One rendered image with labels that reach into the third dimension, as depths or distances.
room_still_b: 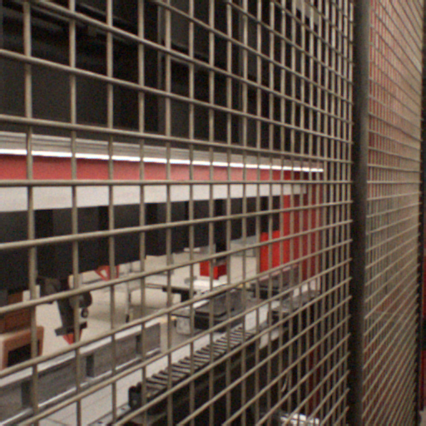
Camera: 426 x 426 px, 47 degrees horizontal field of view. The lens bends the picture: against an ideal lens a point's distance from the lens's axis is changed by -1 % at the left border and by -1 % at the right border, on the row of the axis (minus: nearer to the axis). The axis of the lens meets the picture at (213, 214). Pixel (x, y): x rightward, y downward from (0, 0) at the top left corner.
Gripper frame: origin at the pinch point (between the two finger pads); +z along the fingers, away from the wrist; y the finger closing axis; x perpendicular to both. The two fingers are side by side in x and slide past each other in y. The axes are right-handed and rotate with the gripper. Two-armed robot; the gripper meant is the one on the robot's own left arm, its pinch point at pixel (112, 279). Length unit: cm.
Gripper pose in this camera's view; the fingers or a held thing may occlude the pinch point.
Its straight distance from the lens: 209.5
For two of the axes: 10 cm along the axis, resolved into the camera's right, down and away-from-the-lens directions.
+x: -8.0, 4.3, 4.2
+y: 4.4, -0.6, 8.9
